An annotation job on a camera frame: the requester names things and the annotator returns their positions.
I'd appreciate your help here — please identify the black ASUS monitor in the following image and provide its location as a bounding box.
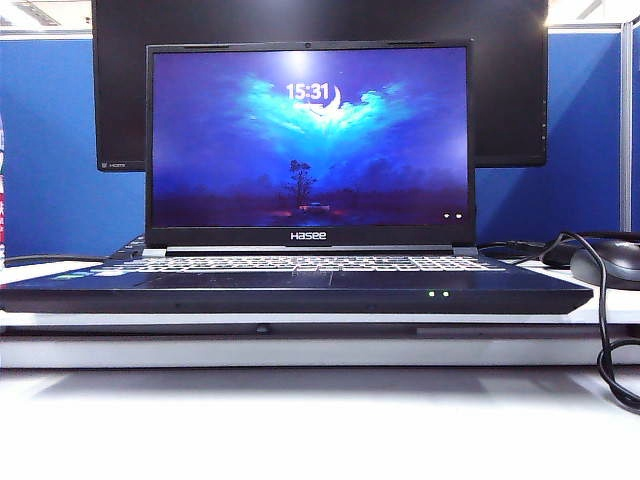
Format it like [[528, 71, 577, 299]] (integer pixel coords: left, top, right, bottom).
[[91, 0, 550, 173]]

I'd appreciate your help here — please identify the black and grey mouse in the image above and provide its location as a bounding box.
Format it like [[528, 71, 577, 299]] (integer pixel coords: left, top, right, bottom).
[[568, 238, 640, 291]]

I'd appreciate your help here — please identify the grey cable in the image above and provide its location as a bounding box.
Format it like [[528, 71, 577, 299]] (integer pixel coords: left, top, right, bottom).
[[2, 253, 109, 269]]

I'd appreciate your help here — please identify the silver partition post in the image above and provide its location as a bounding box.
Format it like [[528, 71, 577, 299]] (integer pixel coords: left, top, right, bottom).
[[619, 19, 635, 233]]

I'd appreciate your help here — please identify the small black box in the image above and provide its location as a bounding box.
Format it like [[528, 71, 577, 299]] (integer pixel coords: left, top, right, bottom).
[[542, 244, 576, 269]]

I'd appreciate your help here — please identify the blue office partition panel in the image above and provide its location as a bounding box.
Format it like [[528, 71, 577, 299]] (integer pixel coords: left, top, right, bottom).
[[0, 37, 624, 259]]

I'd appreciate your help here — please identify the black Hasee laptop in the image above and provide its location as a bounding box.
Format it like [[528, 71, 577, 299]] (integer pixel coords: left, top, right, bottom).
[[0, 39, 595, 316]]

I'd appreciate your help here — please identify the thin black plug cable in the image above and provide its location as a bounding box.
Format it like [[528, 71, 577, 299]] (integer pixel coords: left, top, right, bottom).
[[477, 239, 551, 254]]

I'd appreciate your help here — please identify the black desktop keyboard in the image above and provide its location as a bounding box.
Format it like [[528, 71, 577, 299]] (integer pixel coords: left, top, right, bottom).
[[103, 232, 148, 262]]

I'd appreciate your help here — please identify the thick black cable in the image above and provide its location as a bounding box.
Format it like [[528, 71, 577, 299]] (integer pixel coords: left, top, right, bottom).
[[542, 230, 640, 415]]

